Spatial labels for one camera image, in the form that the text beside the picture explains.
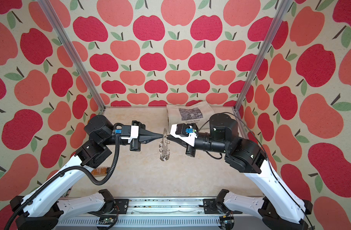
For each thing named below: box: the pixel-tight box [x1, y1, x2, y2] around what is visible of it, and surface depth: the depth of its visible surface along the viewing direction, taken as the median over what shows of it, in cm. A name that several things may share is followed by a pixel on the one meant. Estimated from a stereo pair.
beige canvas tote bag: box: [166, 100, 215, 130], surface depth 107 cm
